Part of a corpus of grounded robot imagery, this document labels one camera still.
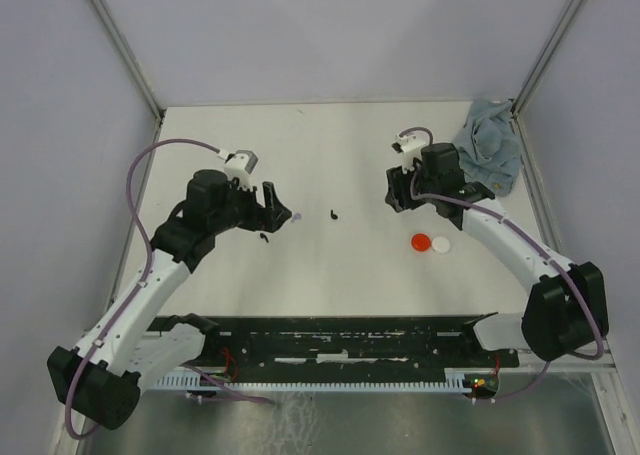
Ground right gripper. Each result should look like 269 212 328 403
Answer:
385 155 440 213

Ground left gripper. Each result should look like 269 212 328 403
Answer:
210 177 292 235

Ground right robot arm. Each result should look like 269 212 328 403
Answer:
385 139 609 366

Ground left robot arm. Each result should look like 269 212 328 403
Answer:
47 170 292 438

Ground blue denim cloth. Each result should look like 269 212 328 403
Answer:
453 100 522 197

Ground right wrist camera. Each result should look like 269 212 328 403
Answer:
392 131 428 173

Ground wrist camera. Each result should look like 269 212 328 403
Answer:
392 131 428 173
218 150 259 191

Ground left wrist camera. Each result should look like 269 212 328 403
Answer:
218 150 259 191

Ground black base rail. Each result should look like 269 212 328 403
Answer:
164 314 521 384

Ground white cable duct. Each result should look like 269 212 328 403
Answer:
150 368 471 395

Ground left aluminium frame post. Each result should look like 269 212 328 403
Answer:
86 0 164 120

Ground aluminium frame post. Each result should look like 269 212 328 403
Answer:
86 0 164 120
512 0 588 117

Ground right aluminium frame post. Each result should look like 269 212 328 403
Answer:
512 0 588 117

